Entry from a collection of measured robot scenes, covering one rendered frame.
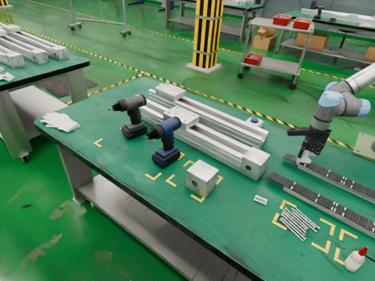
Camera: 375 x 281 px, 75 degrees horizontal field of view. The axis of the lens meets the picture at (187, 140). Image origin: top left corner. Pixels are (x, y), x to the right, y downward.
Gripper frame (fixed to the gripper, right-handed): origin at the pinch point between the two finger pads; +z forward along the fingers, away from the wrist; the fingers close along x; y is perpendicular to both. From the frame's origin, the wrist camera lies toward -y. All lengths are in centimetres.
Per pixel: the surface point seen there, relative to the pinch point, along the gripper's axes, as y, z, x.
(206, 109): -57, -4, 2
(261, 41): -219, 65, 452
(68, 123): -109, 2, -56
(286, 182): 1.1, 0.0, -18.9
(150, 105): -85, -4, -17
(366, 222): 31.7, 0.2, -18.8
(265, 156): -11.1, -6.0, -17.2
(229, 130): -36.8, -2.0, -4.9
